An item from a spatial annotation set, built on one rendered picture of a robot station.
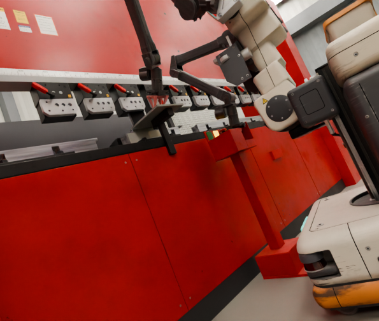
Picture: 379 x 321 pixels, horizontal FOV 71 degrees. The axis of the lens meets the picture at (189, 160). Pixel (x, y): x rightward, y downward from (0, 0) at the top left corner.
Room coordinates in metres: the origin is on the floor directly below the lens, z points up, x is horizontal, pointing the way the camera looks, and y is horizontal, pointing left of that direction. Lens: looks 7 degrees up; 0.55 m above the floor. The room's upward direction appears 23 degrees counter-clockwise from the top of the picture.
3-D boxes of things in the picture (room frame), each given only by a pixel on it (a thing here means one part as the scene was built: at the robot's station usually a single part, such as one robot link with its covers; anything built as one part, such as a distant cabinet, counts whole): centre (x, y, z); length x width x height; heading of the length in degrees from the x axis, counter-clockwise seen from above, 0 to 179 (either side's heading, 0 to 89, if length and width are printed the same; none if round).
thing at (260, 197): (1.47, -0.26, 0.39); 0.06 x 0.06 x 0.54; 47
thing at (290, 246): (1.45, -0.28, 0.06); 0.25 x 0.20 x 0.12; 47
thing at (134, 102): (1.46, 0.19, 1.18); 0.15 x 0.09 x 0.17; 136
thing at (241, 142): (1.47, -0.26, 0.75); 0.20 x 0.16 x 0.18; 137
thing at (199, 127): (2.38, -0.70, 0.92); 1.68 x 0.06 x 0.10; 136
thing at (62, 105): (1.17, 0.47, 1.18); 0.15 x 0.09 x 0.17; 136
